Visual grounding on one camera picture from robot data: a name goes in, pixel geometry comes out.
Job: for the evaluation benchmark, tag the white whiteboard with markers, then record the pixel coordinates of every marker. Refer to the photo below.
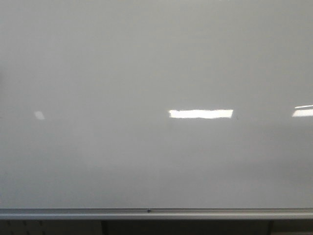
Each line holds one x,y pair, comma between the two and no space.
155,103

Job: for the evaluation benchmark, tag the grey aluminium marker tray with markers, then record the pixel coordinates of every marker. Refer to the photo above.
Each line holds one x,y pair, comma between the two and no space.
157,214

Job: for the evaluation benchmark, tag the grey pegboard panel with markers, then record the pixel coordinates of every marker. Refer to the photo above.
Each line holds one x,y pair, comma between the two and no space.
50,227

